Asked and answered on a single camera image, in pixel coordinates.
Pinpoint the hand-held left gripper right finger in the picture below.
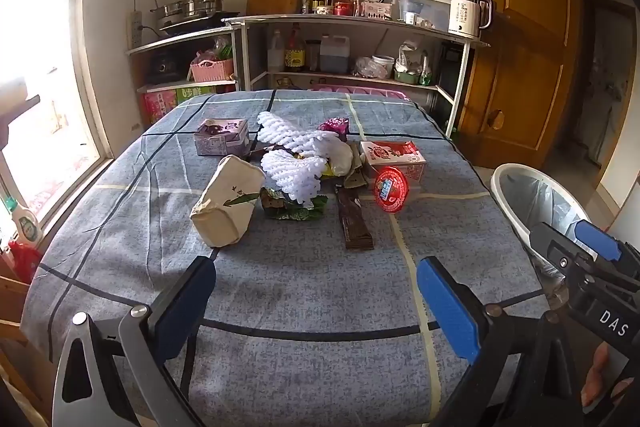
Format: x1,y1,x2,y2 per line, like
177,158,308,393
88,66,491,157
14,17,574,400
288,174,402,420
416,257,583,427

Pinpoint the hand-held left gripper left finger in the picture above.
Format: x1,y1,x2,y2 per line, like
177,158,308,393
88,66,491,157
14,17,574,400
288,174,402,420
52,255,217,427

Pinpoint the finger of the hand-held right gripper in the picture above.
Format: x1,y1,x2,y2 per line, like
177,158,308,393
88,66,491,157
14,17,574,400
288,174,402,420
575,220,640,290
530,223,601,280

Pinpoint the white trash bin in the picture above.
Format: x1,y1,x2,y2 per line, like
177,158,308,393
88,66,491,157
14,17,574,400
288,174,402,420
490,163,608,278

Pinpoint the beige paper carton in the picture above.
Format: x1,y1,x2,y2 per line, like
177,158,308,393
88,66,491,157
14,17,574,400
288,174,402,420
190,154,267,249

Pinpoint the brown long wrapper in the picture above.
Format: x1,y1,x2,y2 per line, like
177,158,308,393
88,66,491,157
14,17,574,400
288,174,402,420
334,184,375,252

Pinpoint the red jelly cup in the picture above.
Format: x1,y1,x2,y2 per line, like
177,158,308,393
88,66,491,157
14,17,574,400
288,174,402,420
374,166,412,212

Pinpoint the dark green leaf wrapper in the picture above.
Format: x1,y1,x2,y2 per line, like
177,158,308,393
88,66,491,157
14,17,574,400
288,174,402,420
259,187,328,222

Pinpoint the red white carton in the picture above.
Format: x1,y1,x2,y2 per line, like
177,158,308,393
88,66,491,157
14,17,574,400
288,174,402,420
360,140,427,186

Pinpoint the olive paper wrapper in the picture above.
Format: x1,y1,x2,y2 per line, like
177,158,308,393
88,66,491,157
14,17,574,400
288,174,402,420
345,144,369,190

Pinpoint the white foam net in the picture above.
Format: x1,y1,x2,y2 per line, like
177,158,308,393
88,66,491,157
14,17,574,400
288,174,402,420
256,111,346,158
261,149,325,208

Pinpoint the small purple box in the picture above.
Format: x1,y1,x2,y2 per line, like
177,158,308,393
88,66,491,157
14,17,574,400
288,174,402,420
194,118,251,156

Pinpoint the white plastic bag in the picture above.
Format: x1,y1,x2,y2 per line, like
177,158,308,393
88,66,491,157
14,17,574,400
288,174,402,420
320,137,353,178

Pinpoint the magenta snack bag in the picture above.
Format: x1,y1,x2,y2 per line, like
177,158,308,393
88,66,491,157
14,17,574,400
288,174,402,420
318,117,350,142

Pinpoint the person's right hand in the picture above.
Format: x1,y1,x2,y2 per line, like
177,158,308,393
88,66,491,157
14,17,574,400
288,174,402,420
581,343,628,413

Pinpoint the grey bin liner bag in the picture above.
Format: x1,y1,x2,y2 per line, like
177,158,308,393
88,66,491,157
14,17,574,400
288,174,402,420
515,177,591,258

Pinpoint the blue checked tablecloth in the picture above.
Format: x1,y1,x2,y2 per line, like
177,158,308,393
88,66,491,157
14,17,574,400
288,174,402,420
20,89,556,427

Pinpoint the red plastic bag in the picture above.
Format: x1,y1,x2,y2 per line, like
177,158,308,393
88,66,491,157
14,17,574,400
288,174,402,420
9,241,43,283

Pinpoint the white bottle green cap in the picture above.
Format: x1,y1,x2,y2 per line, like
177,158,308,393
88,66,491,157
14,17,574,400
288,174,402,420
0,197,43,253

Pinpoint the red carton box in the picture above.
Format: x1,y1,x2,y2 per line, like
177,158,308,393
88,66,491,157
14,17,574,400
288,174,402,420
142,89,177,125

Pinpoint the green carton box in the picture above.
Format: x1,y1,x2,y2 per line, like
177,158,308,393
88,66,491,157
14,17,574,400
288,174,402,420
176,84,217,105

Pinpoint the wooden door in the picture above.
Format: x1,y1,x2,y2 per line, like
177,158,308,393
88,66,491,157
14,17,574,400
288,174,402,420
457,0,583,170

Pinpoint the pink storage box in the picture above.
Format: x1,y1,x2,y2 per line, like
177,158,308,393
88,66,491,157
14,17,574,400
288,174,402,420
310,83,411,102

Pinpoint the pink woven basket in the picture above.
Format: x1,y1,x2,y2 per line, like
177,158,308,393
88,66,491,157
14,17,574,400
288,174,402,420
190,58,235,82

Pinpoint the black small appliance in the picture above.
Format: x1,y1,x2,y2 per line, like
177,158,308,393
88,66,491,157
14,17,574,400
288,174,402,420
147,52,188,84

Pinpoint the white food bag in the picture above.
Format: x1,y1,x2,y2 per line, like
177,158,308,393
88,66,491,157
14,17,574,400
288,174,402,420
397,39,426,75

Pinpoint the white plastic tub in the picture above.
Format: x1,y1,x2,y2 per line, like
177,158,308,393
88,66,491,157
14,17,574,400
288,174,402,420
371,55,396,78

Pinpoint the white electric kettle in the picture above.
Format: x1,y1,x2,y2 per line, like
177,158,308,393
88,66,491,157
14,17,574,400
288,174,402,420
447,0,493,38

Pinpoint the crumpled clear plastic bag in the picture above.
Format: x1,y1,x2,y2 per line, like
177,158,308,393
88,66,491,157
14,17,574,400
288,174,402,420
352,56,386,78

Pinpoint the bag of vegetables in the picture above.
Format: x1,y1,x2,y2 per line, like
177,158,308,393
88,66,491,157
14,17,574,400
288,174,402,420
195,36,233,62

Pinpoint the small white shelf unit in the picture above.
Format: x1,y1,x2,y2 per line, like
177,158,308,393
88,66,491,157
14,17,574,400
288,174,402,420
125,27,242,128

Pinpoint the long white shelf unit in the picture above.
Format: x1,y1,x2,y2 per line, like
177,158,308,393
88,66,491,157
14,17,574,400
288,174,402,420
222,13,491,138

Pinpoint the white plastic bottle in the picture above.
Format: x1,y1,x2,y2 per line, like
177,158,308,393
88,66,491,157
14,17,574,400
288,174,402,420
267,31,285,72

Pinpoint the clear plastic storage container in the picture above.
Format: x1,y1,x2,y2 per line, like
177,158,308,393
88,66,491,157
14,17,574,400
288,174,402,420
398,0,451,32

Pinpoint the plastic jug dark liquid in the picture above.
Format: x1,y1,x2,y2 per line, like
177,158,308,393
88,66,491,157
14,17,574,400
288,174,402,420
319,34,351,75

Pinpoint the yellow label sauce bottle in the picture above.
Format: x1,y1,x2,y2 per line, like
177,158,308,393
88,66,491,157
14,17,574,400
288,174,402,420
285,23,306,72

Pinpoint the black induction cooker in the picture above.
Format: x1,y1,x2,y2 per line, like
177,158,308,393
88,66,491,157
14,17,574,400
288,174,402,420
159,11,241,32

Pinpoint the steel pan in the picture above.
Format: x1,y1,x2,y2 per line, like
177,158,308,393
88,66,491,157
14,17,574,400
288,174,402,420
150,2,186,20

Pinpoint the pink utensil holder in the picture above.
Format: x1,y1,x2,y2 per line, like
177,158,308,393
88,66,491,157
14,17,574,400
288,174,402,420
353,0,393,20

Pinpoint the steel steamer pot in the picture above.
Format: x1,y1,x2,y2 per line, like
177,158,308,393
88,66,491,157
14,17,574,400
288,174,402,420
181,0,225,18

